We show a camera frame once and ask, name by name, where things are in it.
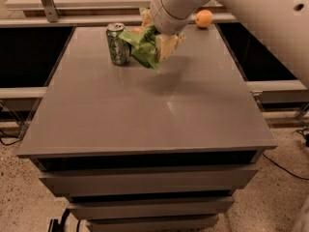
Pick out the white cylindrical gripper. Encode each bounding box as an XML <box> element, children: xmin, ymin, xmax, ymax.
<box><xmin>139</xmin><ymin>0</ymin><xmax>192</xmax><ymax>62</ymax></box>

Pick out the green rice chip bag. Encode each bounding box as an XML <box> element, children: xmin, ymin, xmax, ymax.
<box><xmin>118</xmin><ymin>6</ymin><xmax>186</xmax><ymax>72</ymax></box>

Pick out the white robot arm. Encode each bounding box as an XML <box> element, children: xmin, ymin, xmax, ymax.
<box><xmin>150</xmin><ymin>0</ymin><xmax>309</xmax><ymax>88</ymax></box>

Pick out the green soda can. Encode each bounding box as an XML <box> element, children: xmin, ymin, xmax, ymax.
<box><xmin>106</xmin><ymin>23</ymin><xmax>129</xmax><ymax>66</ymax></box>

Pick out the orange fruit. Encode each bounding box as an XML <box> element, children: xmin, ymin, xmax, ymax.
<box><xmin>195</xmin><ymin>10</ymin><xmax>213</xmax><ymax>28</ymax></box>

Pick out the grey drawer cabinet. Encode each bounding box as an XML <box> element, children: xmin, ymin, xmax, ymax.
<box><xmin>17</xmin><ymin>26</ymin><xmax>276</xmax><ymax>232</ymax></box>

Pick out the metal railing frame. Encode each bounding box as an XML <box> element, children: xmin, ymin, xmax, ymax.
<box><xmin>0</xmin><ymin>0</ymin><xmax>239</xmax><ymax>29</ymax></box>

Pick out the black floor cable left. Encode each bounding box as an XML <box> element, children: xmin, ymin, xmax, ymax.
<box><xmin>0</xmin><ymin>100</ymin><xmax>27</xmax><ymax>147</ymax></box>

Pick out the black floor cable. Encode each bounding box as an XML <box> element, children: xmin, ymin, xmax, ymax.
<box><xmin>262</xmin><ymin>128</ymin><xmax>309</xmax><ymax>181</ymax></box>
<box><xmin>0</xmin><ymin>100</ymin><xmax>27</xmax><ymax>147</ymax></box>

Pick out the black floor cable right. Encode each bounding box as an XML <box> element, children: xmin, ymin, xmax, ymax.
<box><xmin>262</xmin><ymin>128</ymin><xmax>309</xmax><ymax>181</ymax></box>

